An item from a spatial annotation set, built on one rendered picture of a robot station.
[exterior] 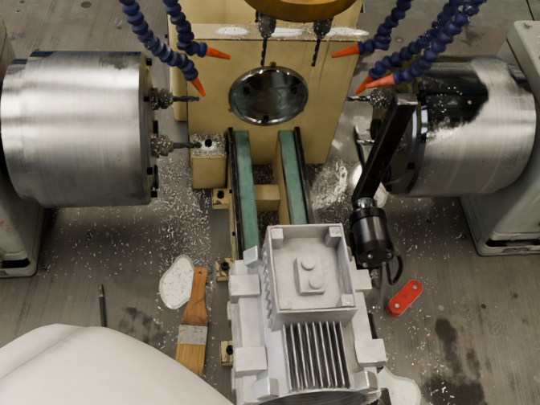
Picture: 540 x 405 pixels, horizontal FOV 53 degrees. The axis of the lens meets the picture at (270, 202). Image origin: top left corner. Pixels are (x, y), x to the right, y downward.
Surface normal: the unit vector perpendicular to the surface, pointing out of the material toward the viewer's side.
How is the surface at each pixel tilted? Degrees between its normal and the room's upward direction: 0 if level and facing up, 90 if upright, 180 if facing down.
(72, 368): 28
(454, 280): 0
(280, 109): 90
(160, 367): 55
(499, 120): 36
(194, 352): 1
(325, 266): 0
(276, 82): 90
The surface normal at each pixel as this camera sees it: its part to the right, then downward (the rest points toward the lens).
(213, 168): 0.10, 0.84
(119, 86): 0.12, -0.39
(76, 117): 0.14, -0.01
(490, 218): -0.99, 0.03
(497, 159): 0.14, 0.54
